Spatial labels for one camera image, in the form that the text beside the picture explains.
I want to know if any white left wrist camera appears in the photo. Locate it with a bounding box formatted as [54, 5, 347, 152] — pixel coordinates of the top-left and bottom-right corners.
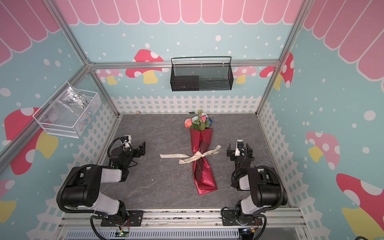
[121, 135, 132, 150]

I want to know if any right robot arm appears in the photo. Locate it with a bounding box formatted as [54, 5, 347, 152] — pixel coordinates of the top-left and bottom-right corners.
[222, 140, 288, 225]

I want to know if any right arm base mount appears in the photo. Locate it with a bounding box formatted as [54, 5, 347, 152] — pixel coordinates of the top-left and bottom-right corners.
[220, 207, 263, 226]

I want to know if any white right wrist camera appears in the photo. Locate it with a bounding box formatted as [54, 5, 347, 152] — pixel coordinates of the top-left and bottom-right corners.
[235, 140, 246, 157]

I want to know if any light blue fake flower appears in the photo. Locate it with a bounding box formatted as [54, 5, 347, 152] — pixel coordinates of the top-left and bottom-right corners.
[190, 110, 211, 131]

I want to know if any black wire mesh basket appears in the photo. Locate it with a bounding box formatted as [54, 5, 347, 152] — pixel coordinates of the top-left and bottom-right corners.
[171, 56, 234, 91]

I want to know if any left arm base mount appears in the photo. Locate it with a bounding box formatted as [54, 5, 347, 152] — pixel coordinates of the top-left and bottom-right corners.
[101, 210, 144, 227]

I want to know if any aluminium corner frame post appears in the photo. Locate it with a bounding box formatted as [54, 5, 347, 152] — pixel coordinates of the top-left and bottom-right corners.
[44, 1, 120, 118]

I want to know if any black box in basket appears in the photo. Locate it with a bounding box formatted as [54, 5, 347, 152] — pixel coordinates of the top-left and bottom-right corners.
[171, 76, 200, 92]

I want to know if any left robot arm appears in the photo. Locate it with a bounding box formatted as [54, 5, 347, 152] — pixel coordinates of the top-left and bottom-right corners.
[57, 136, 146, 225]

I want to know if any white wire basket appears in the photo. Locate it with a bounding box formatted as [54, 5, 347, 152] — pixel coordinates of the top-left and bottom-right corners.
[33, 83, 101, 139]

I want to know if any dark red wrapping paper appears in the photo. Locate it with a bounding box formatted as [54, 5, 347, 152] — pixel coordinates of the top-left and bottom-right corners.
[190, 129, 218, 196]

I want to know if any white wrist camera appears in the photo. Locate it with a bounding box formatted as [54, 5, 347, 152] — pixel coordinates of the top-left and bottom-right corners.
[121, 135, 132, 150]
[235, 140, 246, 157]

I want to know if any clear plastic bag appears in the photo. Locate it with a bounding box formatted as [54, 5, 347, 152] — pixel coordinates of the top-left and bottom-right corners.
[49, 85, 92, 127]

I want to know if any pink orange fake rose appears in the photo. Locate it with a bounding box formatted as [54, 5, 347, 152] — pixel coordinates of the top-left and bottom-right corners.
[185, 119, 193, 128]

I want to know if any cream ribbon strip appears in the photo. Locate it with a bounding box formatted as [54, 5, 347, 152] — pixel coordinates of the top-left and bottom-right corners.
[160, 145, 222, 164]

